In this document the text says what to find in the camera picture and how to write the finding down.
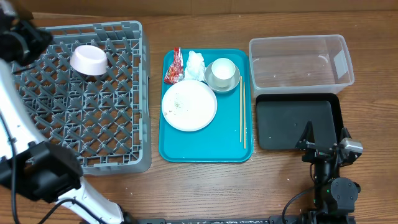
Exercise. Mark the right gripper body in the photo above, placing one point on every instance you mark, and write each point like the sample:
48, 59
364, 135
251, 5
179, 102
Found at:
314, 156

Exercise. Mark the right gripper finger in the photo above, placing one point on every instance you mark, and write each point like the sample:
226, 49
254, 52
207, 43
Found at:
345, 136
307, 139

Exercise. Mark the small pink bowl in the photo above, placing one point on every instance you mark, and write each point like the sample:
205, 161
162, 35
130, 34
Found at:
89, 60

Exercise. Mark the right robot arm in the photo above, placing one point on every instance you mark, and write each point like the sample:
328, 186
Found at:
334, 196

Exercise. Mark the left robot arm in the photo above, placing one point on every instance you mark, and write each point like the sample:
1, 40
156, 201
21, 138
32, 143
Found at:
30, 165

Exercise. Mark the black plastic tray bin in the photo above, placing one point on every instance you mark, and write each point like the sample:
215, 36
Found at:
281, 119

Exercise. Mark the clear plastic bin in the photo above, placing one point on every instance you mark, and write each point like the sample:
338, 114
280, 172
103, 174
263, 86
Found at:
300, 64

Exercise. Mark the right wooden chopstick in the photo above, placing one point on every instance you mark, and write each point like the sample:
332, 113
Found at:
244, 116

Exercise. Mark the wooden chopstick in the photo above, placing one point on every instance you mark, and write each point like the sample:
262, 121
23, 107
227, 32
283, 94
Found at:
244, 116
240, 109

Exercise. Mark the teal serving tray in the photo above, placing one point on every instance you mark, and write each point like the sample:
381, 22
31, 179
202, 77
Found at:
221, 140

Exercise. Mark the left wooden chopstick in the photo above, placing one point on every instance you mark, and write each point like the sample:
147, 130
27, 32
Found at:
240, 109

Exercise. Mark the white paper cup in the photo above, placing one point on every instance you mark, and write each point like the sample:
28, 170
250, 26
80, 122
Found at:
223, 69

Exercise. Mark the grey metal saucer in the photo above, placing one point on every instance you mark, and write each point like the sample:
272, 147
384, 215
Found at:
232, 84

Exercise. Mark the large white plate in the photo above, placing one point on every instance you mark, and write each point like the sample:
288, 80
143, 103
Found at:
199, 103

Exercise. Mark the crumpled white tissue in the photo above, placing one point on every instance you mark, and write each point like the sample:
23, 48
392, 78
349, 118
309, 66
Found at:
195, 67

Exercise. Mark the rice leftovers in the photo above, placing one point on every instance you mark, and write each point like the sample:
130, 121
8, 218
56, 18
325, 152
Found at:
174, 106

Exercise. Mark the red snack wrapper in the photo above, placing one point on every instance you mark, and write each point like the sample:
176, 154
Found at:
175, 73

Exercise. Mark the grey plastic dish rack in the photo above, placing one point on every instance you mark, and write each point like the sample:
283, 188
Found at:
104, 119

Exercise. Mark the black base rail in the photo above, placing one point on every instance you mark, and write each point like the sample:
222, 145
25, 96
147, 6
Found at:
270, 220

